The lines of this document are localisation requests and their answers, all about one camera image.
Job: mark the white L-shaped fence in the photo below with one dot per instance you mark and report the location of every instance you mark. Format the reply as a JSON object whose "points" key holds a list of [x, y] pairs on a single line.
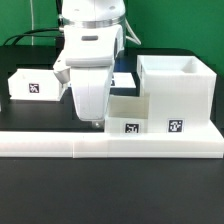
{"points": [[203, 143]]}

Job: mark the white drawer housing box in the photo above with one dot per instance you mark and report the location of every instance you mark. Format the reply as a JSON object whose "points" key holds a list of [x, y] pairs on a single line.
{"points": [[180, 91]]}

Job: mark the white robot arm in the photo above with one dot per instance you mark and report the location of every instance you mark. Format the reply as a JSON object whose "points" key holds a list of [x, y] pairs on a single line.
{"points": [[94, 35]]}

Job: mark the white fiducial marker plate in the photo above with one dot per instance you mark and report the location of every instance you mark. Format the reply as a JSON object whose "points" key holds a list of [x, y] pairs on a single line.
{"points": [[122, 80]]}

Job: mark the white drawer tray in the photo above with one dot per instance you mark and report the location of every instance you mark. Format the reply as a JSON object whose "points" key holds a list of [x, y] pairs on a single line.
{"points": [[127, 115], [35, 84]]}

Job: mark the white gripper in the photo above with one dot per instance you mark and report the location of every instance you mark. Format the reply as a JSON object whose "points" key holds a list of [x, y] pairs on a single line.
{"points": [[90, 89]]}

